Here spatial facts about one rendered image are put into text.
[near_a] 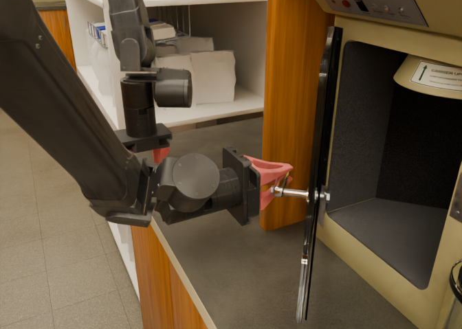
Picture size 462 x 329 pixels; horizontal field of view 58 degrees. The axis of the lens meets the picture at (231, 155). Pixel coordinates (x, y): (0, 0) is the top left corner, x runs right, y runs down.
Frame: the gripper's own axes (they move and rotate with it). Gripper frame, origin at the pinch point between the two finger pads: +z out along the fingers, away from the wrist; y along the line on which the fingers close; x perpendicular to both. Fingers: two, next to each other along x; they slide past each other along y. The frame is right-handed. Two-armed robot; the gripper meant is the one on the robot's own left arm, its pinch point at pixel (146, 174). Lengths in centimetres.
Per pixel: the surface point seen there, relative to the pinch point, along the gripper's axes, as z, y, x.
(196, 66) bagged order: 1, 46, 85
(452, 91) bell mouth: -22, 36, -37
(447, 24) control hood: -32, 28, -40
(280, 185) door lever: -10.5, 11.2, -31.5
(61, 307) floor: 109, -24, 94
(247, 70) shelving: 9, 75, 95
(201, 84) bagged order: 9, 47, 84
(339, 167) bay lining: -1.5, 34.4, -17.5
